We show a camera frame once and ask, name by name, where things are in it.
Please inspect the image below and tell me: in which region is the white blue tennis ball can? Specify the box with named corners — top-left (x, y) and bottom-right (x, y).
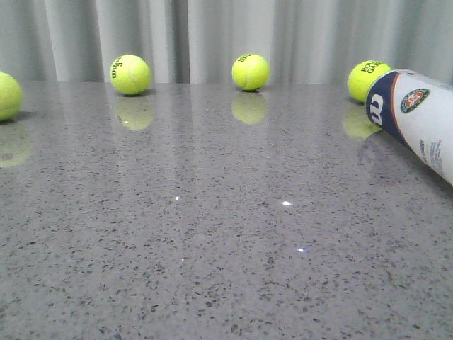
top-left (365, 69), bottom-right (452, 183)

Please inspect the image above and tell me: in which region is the centre tennis ball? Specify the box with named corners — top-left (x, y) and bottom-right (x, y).
top-left (231, 53), bottom-right (270, 91)

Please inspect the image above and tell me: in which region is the Wilson tennis ball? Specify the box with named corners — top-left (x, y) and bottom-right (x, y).
top-left (109, 55), bottom-right (151, 96)

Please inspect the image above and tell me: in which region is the right Roland Garros tennis ball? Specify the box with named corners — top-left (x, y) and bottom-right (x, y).
top-left (347, 59), bottom-right (392, 103)

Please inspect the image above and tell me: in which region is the far left tennis ball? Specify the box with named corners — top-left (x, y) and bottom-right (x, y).
top-left (0, 72), bottom-right (23, 122)

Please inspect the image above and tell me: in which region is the grey pleated curtain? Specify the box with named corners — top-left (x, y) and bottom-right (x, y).
top-left (1, 1), bottom-right (452, 84)

